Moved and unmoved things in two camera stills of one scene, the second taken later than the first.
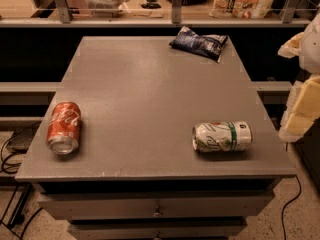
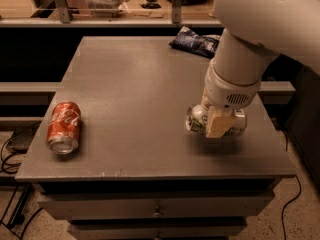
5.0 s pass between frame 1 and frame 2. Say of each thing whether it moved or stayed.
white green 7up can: moved
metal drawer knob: stayed
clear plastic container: stayed
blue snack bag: stayed
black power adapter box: stayed
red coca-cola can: stayed
